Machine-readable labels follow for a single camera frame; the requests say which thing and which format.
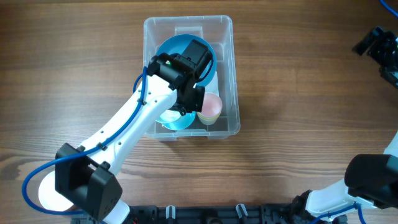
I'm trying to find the pink cup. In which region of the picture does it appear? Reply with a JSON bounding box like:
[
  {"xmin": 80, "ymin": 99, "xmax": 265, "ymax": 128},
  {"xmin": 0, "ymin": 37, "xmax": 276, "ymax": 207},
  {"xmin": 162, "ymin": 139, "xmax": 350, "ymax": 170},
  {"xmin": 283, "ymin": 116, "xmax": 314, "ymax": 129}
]
[{"xmin": 200, "ymin": 92, "xmax": 223, "ymax": 118}]

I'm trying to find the yellow cup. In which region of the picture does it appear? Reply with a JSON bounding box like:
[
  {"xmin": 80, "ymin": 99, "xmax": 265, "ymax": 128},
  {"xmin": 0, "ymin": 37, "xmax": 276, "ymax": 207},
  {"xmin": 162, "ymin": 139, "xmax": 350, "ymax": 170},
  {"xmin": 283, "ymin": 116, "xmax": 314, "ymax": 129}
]
[{"xmin": 197, "ymin": 112, "xmax": 220, "ymax": 121}]

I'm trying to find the mint green cup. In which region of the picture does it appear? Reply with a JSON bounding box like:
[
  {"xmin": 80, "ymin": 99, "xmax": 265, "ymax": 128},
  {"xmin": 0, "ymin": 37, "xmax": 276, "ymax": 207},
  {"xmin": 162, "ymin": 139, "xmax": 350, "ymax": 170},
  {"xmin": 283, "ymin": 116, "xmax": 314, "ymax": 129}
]
[{"xmin": 156, "ymin": 110, "xmax": 181, "ymax": 124}]

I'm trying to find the light blue cup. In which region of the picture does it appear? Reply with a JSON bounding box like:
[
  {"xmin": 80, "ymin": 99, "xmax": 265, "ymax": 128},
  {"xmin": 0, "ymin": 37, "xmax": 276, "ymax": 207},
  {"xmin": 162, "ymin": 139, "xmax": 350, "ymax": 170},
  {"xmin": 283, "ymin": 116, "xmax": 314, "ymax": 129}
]
[{"xmin": 162, "ymin": 112, "xmax": 196, "ymax": 131}]

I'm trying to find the cream cup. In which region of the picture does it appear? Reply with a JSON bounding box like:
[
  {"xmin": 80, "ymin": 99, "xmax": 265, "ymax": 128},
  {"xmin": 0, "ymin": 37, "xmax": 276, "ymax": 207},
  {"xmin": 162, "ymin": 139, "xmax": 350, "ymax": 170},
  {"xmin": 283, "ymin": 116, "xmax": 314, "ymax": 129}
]
[{"xmin": 199, "ymin": 118, "xmax": 217, "ymax": 126}]

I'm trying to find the clear plastic storage container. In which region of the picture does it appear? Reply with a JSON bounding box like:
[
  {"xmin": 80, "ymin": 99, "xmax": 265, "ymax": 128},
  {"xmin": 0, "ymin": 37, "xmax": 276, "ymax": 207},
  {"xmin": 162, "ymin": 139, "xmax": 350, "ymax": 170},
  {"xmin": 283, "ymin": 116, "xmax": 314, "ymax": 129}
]
[{"xmin": 143, "ymin": 15, "xmax": 240, "ymax": 141}]

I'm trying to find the dark blue bowl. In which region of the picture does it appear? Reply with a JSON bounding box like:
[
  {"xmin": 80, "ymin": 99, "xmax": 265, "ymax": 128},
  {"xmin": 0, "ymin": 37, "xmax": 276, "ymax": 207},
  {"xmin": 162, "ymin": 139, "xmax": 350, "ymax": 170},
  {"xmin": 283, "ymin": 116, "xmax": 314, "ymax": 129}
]
[{"xmin": 156, "ymin": 34, "xmax": 217, "ymax": 86}]

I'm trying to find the lilac cup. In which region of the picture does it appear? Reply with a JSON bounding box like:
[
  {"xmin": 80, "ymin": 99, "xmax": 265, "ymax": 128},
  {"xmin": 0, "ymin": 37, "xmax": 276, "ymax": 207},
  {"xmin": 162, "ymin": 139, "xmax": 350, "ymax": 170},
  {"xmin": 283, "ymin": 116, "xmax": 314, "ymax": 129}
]
[{"xmin": 38, "ymin": 171, "xmax": 73, "ymax": 212}]

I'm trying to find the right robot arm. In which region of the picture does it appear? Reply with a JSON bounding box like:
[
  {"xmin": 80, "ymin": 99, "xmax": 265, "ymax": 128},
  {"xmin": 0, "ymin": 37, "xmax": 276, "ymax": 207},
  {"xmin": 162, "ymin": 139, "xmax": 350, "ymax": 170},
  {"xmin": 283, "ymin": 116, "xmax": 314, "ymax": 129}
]
[{"xmin": 287, "ymin": 26, "xmax": 397, "ymax": 223}]

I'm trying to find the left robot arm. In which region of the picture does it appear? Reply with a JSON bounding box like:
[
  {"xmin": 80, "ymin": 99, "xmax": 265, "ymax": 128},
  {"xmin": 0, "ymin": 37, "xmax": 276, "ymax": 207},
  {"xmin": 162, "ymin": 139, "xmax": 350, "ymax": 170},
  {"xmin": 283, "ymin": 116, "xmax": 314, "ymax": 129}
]
[{"xmin": 54, "ymin": 38, "xmax": 215, "ymax": 223}]

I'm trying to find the white label in container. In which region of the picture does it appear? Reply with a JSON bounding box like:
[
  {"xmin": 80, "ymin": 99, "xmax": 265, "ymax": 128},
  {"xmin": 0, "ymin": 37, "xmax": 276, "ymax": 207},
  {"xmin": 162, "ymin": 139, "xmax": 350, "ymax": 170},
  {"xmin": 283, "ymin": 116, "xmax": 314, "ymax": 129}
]
[{"xmin": 205, "ymin": 72, "xmax": 219, "ymax": 96}]

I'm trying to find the right blue cable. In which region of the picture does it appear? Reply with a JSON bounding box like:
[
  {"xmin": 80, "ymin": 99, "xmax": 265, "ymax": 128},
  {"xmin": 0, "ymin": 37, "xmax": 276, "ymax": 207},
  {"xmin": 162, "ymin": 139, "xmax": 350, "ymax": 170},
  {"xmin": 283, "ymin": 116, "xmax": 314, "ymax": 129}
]
[{"xmin": 309, "ymin": 0, "xmax": 398, "ymax": 224}]

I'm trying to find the blue cable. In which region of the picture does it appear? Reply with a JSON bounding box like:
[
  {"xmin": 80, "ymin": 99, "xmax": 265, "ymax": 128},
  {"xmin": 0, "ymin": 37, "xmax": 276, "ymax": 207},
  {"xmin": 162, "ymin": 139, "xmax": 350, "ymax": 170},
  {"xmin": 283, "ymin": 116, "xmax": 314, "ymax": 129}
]
[
  {"xmin": 309, "ymin": 0, "xmax": 398, "ymax": 224},
  {"xmin": 21, "ymin": 65, "xmax": 149, "ymax": 217}
]

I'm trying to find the left blue cable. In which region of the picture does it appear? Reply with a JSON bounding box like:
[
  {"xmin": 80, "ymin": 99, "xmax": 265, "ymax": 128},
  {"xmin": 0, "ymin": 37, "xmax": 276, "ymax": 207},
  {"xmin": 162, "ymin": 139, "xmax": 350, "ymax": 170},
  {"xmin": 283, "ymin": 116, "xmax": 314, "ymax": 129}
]
[{"xmin": 21, "ymin": 65, "xmax": 149, "ymax": 217}]

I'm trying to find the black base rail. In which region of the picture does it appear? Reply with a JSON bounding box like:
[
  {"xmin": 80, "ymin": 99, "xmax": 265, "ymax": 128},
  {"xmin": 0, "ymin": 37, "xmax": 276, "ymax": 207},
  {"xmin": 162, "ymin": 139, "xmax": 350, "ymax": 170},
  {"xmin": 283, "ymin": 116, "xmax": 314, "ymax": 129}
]
[{"xmin": 70, "ymin": 203, "xmax": 348, "ymax": 224}]

